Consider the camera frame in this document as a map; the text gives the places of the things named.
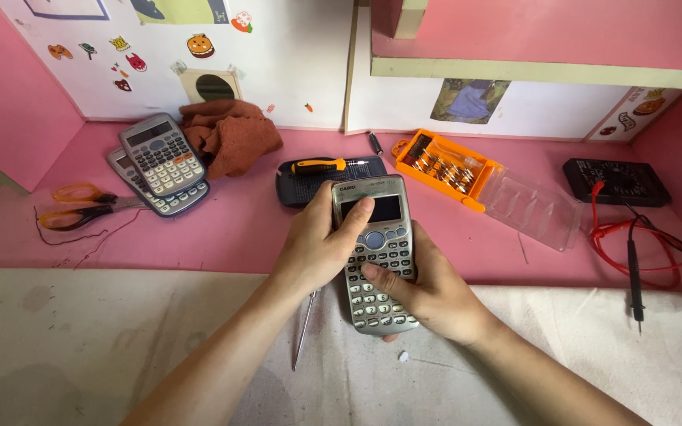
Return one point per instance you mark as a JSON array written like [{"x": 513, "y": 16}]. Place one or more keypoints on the person's left hand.
[{"x": 316, "y": 248}]

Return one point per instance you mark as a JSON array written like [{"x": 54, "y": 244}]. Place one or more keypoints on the person's right hand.
[{"x": 435, "y": 290}]

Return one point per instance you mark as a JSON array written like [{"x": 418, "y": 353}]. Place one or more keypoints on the silver scientific calculator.
[{"x": 383, "y": 207}]

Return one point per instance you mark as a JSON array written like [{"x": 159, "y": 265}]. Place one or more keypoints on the black calculator cover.
[{"x": 305, "y": 186}]

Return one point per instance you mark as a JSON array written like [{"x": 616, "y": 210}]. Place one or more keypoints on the thin metal rod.
[{"x": 304, "y": 330}]

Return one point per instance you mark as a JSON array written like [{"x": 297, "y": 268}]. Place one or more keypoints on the orange black screwdriver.
[{"x": 323, "y": 166}]

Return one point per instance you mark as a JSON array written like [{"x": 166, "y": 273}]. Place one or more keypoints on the orange screwdriver bit case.
[{"x": 453, "y": 171}]

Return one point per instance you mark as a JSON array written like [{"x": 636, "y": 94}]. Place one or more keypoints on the brown cloth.
[{"x": 231, "y": 137}]

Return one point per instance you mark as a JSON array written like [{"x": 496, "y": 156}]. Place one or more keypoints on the blue-edged scientific calculator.
[{"x": 175, "y": 201}]

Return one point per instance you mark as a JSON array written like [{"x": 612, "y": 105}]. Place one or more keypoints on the grey scientific calculator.
[{"x": 160, "y": 155}]

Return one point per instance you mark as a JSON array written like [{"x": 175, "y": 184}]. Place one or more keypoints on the red multimeter probe lead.
[{"x": 613, "y": 236}]

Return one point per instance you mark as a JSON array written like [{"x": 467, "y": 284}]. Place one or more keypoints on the black multimeter probe lead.
[{"x": 634, "y": 266}]

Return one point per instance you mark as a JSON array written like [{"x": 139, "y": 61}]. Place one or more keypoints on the black multimeter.
[{"x": 616, "y": 180}]

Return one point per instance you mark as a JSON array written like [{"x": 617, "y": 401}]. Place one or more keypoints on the white cloth mat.
[{"x": 80, "y": 349}]

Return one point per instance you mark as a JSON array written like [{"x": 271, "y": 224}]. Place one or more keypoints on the pink cream shelf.
[{"x": 542, "y": 41}]

